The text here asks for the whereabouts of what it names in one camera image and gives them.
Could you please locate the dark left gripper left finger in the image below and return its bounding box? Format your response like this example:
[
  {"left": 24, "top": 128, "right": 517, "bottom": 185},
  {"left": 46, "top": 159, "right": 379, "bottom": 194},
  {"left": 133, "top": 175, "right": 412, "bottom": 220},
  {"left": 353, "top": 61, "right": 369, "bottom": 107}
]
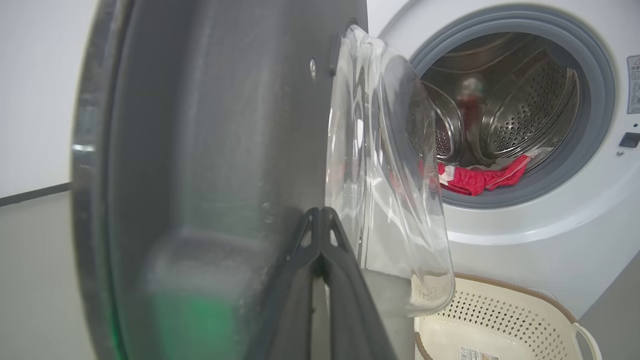
[{"left": 260, "top": 207, "right": 322, "bottom": 360}]

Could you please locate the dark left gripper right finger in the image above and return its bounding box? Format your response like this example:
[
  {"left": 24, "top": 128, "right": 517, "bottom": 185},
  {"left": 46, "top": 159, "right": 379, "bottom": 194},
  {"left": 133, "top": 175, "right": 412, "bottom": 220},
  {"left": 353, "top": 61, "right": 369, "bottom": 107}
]
[{"left": 321, "top": 206, "right": 397, "bottom": 360}]

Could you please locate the red and white garment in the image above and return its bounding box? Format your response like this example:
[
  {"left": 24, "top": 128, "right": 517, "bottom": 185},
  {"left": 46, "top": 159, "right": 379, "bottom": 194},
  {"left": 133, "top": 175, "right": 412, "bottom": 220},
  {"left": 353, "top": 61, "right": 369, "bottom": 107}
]
[{"left": 437, "top": 155, "right": 531, "bottom": 197}]

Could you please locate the cream basket with brown rim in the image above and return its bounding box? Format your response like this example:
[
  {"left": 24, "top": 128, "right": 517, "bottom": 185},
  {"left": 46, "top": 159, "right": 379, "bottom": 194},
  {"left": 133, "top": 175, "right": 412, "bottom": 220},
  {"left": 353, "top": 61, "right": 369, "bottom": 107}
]
[{"left": 414, "top": 273, "right": 603, "bottom": 360}]

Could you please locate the grey warning label sticker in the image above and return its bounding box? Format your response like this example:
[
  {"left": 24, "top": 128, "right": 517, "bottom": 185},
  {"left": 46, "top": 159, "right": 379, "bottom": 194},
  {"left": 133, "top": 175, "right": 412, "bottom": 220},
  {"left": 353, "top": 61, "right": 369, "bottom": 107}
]
[{"left": 627, "top": 54, "right": 640, "bottom": 115}]

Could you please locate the stainless steel washing machine drum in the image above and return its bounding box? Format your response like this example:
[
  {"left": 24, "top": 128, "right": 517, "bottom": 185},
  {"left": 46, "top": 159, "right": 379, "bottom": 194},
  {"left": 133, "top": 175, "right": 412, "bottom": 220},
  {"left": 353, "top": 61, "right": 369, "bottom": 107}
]
[{"left": 420, "top": 32, "right": 581, "bottom": 171}]

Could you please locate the white printed warning label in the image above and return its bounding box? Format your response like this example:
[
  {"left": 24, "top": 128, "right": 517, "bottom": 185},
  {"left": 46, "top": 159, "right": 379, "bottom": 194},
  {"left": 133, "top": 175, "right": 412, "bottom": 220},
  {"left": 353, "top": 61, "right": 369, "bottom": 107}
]
[{"left": 460, "top": 346, "right": 501, "bottom": 360}]

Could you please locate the washing machine door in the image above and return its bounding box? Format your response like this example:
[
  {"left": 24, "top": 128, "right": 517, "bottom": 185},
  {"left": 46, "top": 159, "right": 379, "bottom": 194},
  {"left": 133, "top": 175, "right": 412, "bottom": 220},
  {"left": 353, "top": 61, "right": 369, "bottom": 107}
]
[{"left": 72, "top": 0, "right": 456, "bottom": 360}]

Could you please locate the white front-load washing machine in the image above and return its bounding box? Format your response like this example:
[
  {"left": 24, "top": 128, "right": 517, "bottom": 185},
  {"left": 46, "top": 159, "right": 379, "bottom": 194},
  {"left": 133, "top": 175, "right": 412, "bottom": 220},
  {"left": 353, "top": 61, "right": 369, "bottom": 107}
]
[{"left": 367, "top": 0, "right": 640, "bottom": 318}]

